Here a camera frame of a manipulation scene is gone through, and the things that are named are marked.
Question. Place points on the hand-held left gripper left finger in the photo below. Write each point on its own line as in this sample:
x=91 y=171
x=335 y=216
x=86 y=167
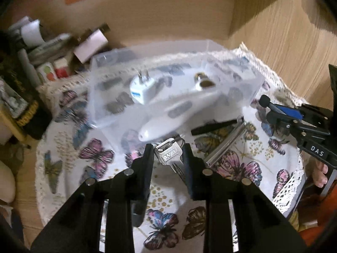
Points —
x=148 y=163

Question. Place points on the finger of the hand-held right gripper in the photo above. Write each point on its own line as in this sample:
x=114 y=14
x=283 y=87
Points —
x=295 y=126
x=284 y=109

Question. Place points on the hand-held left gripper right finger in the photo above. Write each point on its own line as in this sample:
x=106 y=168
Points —
x=188 y=163

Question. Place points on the clear plastic container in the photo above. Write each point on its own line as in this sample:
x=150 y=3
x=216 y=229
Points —
x=158 y=66

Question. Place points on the silver metal bar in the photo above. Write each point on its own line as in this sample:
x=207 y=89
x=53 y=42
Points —
x=226 y=142

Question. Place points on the white elongated handheld device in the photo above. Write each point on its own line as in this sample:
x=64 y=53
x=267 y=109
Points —
x=173 y=110

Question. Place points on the butterfly print tablecloth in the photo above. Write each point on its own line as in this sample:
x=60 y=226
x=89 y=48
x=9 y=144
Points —
x=79 y=150

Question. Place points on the white plug adapter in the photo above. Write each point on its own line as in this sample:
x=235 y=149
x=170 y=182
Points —
x=140 y=91

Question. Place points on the small brown bottle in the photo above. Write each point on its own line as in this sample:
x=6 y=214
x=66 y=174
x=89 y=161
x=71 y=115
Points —
x=203 y=81

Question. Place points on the red and white small box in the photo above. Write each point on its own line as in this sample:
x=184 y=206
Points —
x=54 y=69

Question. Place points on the dark bottle with white label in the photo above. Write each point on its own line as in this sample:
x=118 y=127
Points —
x=90 y=43

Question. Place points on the dark box with yellow trim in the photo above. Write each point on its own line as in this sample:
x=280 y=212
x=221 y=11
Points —
x=21 y=105

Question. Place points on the grey tube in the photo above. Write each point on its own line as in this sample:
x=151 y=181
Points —
x=27 y=67

